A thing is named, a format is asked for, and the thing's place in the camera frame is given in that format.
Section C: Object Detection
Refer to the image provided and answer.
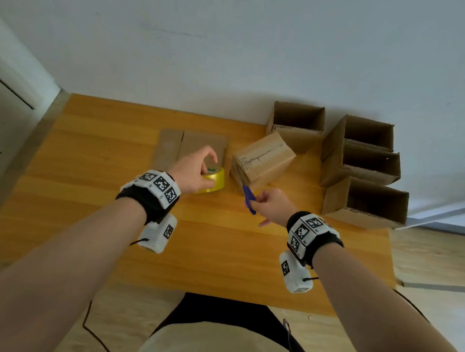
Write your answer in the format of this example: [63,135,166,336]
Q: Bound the person's dark and beige clothing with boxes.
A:
[133,288,322,352]

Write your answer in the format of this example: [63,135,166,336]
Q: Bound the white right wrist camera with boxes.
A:
[277,249,316,296]

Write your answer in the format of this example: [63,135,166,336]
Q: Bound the person's right forearm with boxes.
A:
[306,241,465,352]

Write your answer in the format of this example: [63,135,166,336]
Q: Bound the black left wristband with markers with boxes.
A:
[114,168,183,227]

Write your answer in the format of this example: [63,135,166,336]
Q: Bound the grey metal table frame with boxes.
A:
[390,195,465,293]

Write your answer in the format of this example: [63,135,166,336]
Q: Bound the thin dark cord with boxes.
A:
[280,319,309,352]

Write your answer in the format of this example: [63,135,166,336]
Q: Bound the black right wristband with markers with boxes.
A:
[284,210,347,270]

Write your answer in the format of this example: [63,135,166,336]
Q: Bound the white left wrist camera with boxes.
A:
[136,211,179,256]

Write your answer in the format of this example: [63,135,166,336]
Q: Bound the person's left forearm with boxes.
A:
[0,189,148,352]

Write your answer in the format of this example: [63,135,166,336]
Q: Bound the black camera cable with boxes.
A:
[80,234,151,352]
[300,276,431,322]

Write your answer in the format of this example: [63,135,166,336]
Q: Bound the person's left hand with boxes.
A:
[165,142,220,197]

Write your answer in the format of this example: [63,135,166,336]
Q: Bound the brown cardboard paper box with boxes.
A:
[319,139,403,193]
[320,113,396,165]
[320,174,410,232]
[229,128,298,194]
[264,100,327,156]

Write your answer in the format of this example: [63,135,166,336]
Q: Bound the black right camera cable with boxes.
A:
[300,276,431,322]

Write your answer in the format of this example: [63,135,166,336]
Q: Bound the black wristband with markers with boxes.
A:
[114,168,183,227]
[284,210,347,270]

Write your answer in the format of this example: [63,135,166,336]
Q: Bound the black left camera cable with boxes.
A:
[80,234,151,352]

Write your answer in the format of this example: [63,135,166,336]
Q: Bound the blue-handled scissors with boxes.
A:
[240,183,259,215]

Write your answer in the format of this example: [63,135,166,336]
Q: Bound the white cabinet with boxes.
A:
[0,10,65,211]

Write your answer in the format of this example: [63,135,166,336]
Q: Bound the person's right hand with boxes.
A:
[257,187,300,230]

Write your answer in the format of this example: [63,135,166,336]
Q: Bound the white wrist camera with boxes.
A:
[136,211,179,256]
[277,249,316,296]

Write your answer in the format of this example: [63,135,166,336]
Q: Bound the yellow tape roll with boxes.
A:
[194,164,227,196]

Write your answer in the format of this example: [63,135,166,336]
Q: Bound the stack of cardboard boxes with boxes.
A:
[150,128,230,178]

